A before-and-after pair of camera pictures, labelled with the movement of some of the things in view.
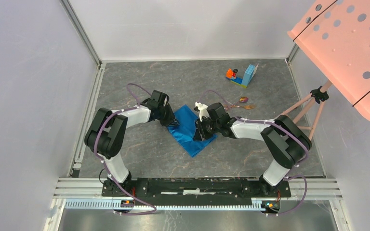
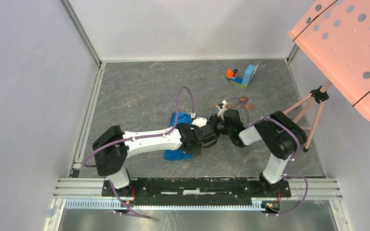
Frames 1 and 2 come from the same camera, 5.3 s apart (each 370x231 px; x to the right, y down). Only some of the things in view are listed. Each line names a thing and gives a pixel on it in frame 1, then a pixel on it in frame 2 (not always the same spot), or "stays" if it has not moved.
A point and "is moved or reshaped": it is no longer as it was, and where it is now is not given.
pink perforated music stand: (349, 41) stays
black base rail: (175, 188) stays
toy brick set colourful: (248, 73) stays
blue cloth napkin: (182, 131) is moved or reshaped
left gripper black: (171, 120) -> (196, 151)
